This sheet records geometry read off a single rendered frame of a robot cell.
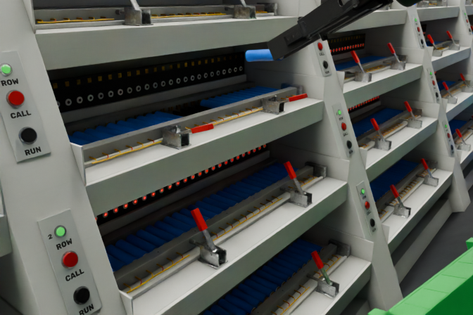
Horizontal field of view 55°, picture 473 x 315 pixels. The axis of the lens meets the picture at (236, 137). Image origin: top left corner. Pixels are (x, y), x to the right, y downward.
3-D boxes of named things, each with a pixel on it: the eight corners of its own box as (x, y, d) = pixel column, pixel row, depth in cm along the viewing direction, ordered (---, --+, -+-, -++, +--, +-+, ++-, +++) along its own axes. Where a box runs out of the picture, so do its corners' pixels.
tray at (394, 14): (405, 23, 153) (410, -21, 148) (318, 34, 107) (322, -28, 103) (349, 20, 165) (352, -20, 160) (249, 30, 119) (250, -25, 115)
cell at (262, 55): (246, 48, 73) (280, 46, 69) (253, 53, 74) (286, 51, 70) (243, 58, 73) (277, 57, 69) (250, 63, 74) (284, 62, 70)
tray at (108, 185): (322, 119, 101) (325, 77, 98) (88, 219, 56) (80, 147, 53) (250, 106, 113) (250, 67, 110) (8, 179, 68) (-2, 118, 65)
